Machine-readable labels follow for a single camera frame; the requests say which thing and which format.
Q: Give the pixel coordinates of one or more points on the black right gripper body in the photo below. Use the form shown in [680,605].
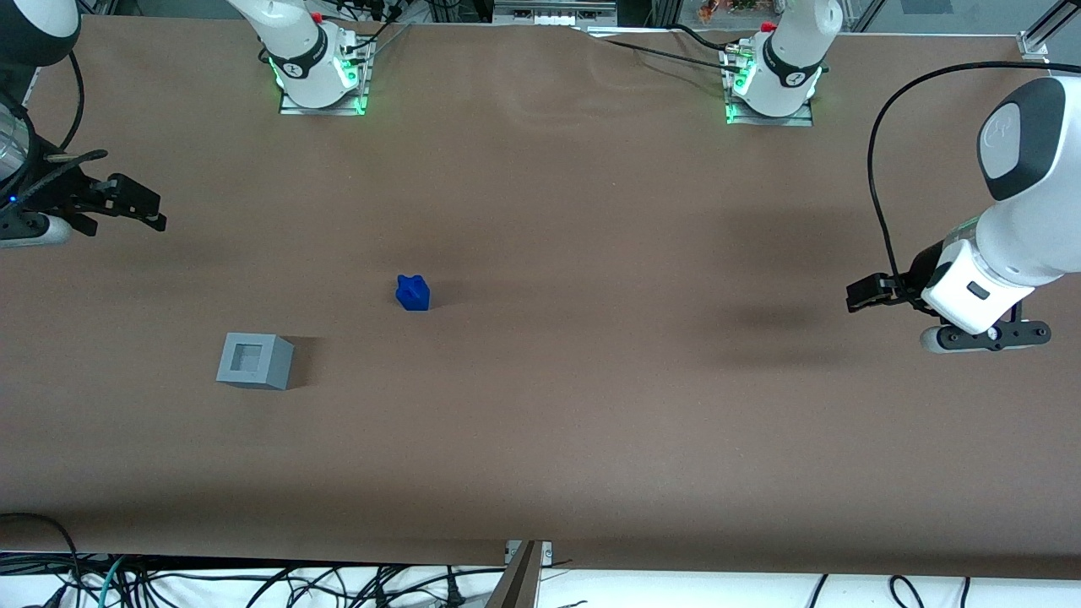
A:
[63,193]

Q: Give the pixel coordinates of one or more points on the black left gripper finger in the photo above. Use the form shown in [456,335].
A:
[898,284]
[866,295]

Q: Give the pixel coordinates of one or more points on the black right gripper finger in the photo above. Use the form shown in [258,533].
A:
[78,215]
[135,196]

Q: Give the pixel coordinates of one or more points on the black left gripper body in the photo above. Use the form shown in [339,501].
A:
[922,268]

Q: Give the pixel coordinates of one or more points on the blue plastic part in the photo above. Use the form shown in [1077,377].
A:
[413,294]

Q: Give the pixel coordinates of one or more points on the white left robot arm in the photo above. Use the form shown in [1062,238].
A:
[1039,219]

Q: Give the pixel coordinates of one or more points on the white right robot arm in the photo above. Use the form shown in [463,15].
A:
[296,38]

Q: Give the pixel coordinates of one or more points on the gray square base block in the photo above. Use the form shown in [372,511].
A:
[279,367]

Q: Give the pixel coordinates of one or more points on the diagonal aluminium profile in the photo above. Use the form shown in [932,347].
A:
[1056,21]

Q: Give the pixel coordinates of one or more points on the brown table cover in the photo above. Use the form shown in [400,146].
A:
[591,380]

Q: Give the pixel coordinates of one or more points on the orange background object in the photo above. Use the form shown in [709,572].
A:
[726,8]

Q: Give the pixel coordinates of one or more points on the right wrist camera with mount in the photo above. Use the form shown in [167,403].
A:
[38,232]

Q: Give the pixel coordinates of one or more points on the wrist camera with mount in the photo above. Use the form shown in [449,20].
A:
[980,336]
[38,232]

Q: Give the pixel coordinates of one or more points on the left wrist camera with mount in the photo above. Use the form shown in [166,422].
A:
[980,336]

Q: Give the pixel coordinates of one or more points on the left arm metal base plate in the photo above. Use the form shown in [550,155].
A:
[802,116]

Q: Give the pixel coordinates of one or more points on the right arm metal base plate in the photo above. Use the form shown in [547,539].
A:
[356,93]

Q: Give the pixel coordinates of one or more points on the metal corner bracket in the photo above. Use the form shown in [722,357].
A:
[1034,46]

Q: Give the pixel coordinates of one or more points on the aluminium frame rail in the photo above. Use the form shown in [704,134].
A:
[553,10]

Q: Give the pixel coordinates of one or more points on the aluminium profile with bracket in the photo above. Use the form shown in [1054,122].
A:
[517,583]

